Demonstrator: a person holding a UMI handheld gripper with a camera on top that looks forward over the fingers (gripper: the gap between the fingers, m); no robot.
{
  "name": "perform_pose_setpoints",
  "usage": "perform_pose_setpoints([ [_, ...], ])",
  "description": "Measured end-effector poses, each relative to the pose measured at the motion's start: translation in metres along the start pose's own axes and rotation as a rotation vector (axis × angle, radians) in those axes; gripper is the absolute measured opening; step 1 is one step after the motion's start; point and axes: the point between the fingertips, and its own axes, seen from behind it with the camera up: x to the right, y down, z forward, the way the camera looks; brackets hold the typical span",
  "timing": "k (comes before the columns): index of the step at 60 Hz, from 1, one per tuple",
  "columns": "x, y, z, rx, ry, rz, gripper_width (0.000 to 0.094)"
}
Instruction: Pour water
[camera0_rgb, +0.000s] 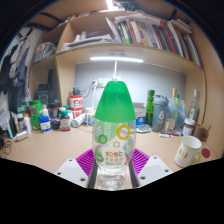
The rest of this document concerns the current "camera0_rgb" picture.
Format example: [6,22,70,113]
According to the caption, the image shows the black appliance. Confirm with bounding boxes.
[34,68,62,105]

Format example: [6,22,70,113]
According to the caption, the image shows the white wall socket with cables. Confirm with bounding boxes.
[81,77,108,101]

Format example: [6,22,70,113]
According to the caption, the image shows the white bottle with blue label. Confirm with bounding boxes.
[38,105,52,134]

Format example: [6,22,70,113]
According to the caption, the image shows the clear glass bottle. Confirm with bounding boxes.
[188,88,201,123]

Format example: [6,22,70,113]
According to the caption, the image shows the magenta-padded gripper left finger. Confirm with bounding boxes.
[54,148,100,190]

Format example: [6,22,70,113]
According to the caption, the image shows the clear bottle with green cap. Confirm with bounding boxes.
[91,79,137,191]

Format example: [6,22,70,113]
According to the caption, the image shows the red and white canister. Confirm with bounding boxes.
[68,94,84,119]

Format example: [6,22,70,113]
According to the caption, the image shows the green plastic jar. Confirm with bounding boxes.
[28,99,43,131]

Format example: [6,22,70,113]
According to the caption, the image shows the glass bottle with gold cap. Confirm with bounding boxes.
[165,87,179,132]

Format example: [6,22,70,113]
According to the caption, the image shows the brown mug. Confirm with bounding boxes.
[193,122,212,142]

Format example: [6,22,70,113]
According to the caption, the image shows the green-capped glass bottle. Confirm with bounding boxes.
[174,93,186,129]

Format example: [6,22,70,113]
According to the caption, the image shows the dark green tall can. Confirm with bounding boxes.
[145,89,156,127]

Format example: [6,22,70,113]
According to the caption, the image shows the white and blue carton box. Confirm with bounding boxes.
[132,101,147,127]

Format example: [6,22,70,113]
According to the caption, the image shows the brown jar with white lid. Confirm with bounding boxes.
[182,117,197,137]

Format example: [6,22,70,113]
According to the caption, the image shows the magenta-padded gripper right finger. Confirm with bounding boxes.
[127,147,174,190]

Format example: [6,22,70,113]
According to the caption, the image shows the wooden shelf unit with books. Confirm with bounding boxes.
[28,6,206,126]

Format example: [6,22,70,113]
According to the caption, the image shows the hanging dark clothes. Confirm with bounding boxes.
[0,28,34,111]

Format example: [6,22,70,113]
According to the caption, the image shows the grey shaker bottle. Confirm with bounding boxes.
[151,94,169,134]

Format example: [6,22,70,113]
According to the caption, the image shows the light blue round lid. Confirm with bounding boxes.
[136,123,153,134]

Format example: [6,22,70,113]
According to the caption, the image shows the brown bottle with red label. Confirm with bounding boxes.
[59,110,72,132]

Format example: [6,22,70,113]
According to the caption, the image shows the silver metal can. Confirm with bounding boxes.
[13,130,29,143]

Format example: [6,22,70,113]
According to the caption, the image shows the red pen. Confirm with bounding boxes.
[164,131,183,137]

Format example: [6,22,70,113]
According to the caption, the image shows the white mug with green rim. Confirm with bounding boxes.
[174,135,203,168]

